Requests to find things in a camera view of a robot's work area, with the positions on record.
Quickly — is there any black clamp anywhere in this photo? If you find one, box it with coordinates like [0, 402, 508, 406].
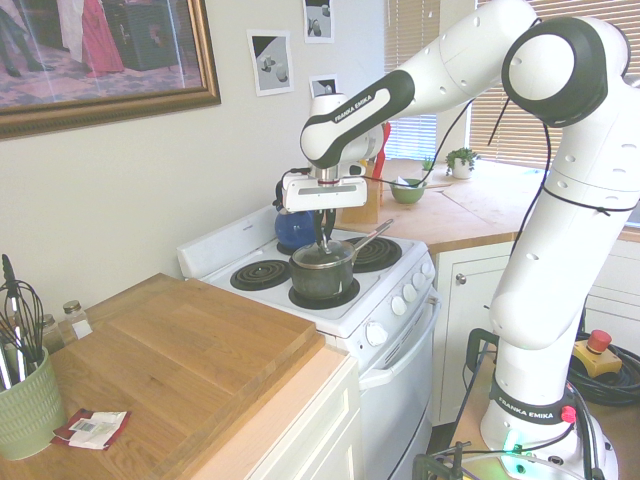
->
[412, 439, 474, 480]

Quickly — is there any white electric stove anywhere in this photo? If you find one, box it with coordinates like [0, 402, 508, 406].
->
[176, 204, 445, 480]

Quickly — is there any round glass pot lid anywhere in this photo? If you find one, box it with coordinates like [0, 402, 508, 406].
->
[291, 234, 355, 272]

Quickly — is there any red spatula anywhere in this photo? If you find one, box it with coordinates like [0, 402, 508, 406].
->
[374, 121, 393, 182]

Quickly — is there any wooden knife block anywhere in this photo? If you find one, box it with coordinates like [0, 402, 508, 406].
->
[338, 178, 384, 227]

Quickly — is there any coiled black cable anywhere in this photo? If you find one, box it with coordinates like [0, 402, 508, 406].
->
[568, 344, 640, 407]

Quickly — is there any leafy plant in white pot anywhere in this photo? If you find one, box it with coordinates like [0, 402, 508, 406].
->
[444, 147, 481, 181]

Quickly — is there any wide wooden window blind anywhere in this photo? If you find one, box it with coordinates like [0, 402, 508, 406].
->
[469, 0, 640, 174]

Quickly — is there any small grey paper print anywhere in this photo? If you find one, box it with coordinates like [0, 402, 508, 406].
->
[308, 73, 339, 101]
[302, 0, 337, 45]

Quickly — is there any narrow wooden window blind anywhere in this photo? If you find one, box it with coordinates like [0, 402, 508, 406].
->
[383, 0, 442, 162]

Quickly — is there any green bowl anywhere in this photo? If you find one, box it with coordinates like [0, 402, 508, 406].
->
[389, 177, 429, 205]

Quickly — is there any black whisk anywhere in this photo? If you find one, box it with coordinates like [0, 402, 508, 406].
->
[0, 279, 47, 369]

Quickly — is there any white packet with barcode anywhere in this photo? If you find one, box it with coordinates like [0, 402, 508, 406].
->
[67, 410, 129, 449]

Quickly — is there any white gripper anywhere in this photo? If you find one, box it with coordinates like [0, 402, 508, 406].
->
[281, 171, 368, 249]

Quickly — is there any large grey paper print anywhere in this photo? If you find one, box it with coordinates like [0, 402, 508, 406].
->
[246, 28, 295, 98]

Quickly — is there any black slim utensil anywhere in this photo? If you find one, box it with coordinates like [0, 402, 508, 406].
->
[1, 253, 19, 297]

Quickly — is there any gold framed painting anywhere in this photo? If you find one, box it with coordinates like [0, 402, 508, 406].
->
[0, 0, 223, 142]

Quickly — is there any white cabinet with wooden top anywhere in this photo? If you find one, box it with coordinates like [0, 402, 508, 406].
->
[189, 344, 364, 480]

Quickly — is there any red packet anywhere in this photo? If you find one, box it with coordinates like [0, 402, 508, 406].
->
[49, 407, 133, 452]

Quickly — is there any yellow emergency stop button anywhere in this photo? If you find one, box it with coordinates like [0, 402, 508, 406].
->
[572, 329, 614, 380]

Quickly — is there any glass shaker with metal cap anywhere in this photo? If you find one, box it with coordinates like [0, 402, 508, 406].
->
[62, 299, 94, 342]
[39, 313, 67, 354]

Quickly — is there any large wooden cutting board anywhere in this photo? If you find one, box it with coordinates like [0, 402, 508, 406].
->
[49, 272, 319, 480]

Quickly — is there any blue kettle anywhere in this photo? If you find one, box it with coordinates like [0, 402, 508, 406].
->
[273, 179, 322, 254]

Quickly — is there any green ribbed utensil holder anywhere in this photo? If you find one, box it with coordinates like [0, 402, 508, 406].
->
[0, 344, 69, 462]

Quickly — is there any white cabinet with metal knob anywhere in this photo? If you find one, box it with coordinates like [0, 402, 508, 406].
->
[430, 238, 640, 427]

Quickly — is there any black long-handled saucepan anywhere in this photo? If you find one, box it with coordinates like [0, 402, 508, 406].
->
[289, 218, 396, 302]

